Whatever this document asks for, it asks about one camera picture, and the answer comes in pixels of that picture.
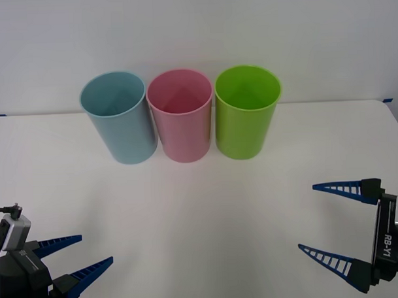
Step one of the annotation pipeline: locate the pink plastic bin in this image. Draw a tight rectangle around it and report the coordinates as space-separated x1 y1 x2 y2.
144 67 216 165

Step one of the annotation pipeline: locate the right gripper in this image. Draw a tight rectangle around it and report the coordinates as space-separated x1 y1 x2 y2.
295 177 398 296

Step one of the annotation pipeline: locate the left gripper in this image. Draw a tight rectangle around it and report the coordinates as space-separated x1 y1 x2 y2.
0 233 115 298

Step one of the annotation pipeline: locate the pale blue plastic bin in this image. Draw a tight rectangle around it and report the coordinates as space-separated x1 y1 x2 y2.
77 69 159 167

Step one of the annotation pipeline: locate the green plastic bin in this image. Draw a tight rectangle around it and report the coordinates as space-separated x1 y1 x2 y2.
212 63 285 161

